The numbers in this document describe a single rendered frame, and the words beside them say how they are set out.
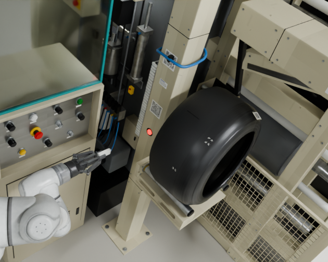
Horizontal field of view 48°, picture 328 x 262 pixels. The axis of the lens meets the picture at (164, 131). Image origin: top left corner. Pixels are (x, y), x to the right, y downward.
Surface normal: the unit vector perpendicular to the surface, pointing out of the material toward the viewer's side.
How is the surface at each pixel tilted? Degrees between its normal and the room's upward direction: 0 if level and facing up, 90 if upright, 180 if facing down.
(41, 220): 52
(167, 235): 0
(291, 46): 90
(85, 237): 0
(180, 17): 90
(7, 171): 0
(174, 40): 90
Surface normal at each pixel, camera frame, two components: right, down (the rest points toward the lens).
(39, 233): 0.47, 0.03
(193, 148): -0.42, -0.11
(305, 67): -0.72, 0.35
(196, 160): -0.28, 0.15
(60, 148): 0.22, -0.70
